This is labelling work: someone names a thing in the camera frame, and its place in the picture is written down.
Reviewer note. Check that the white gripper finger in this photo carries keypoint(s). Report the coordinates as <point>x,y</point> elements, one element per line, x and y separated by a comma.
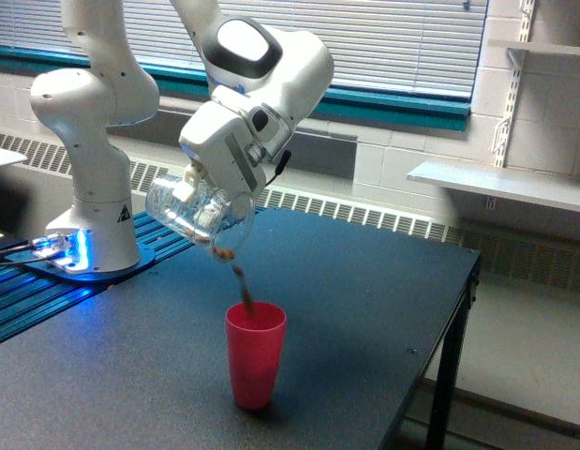
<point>209,215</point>
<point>186,189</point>

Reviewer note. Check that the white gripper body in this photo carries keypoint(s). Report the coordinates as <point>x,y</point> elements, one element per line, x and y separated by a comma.
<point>218,138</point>

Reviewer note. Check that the clear plastic measuring cup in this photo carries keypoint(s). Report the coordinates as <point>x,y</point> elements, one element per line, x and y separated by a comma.
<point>230,232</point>

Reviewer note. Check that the brown nuts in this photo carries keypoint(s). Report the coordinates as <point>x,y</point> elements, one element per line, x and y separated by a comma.
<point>225,254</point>

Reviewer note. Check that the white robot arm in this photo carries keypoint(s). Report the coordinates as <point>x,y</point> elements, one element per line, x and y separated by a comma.
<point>263,82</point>

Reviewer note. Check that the pink plastic cup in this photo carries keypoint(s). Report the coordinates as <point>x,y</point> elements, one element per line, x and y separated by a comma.
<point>255,342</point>

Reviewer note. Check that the white object at left edge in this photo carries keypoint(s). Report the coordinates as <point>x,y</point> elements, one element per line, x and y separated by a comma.
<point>8,157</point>

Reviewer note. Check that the white window blinds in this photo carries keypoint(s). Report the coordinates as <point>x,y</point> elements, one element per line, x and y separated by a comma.
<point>415,47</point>

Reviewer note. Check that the black table leg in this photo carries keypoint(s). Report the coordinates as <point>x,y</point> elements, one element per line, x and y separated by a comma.
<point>448,365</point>

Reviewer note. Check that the white radiator vent cover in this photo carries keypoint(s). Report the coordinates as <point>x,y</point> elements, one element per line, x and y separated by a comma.
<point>530,257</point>

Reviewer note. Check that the blue round base plate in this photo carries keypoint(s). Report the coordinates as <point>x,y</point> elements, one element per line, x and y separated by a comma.
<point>147,259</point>

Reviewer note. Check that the blue aluminium rail platform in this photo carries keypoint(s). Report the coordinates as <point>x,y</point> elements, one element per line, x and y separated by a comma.
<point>28,298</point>

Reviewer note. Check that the white shelf bracket rail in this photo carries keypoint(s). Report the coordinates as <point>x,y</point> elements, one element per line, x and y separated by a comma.
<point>516,55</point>

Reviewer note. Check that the white lower wall shelf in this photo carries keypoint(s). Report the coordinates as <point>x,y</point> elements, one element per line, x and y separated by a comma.
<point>510,184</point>

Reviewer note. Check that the white wall shelf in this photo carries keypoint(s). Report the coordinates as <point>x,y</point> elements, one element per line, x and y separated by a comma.
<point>535,47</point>
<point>510,184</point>

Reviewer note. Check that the white upper wall shelf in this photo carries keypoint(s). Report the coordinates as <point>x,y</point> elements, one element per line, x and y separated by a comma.
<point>535,47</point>

